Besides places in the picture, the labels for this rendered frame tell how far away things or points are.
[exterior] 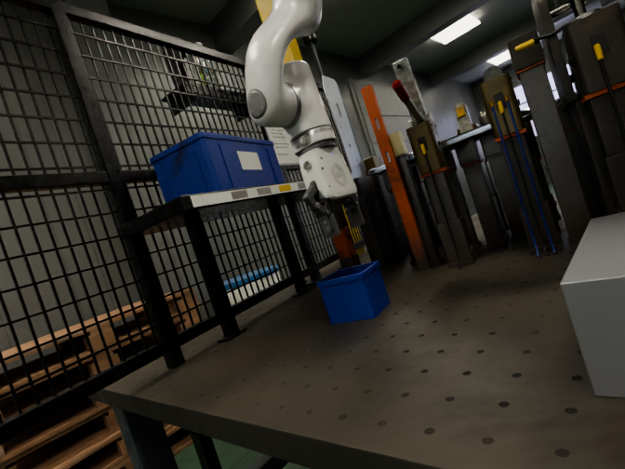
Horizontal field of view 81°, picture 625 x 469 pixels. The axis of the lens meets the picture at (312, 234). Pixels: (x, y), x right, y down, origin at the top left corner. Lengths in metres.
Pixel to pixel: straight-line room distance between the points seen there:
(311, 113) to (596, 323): 0.52
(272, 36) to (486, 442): 0.60
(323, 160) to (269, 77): 0.16
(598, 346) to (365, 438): 0.21
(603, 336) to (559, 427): 0.08
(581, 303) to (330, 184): 0.43
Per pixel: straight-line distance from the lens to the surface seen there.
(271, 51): 0.65
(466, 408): 0.40
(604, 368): 0.38
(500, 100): 0.87
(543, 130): 0.85
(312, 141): 0.67
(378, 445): 0.38
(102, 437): 2.19
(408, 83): 0.98
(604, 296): 0.36
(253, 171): 0.91
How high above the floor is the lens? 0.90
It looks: 1 degrees down
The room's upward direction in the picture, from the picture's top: 18 degrees counter-clockwise
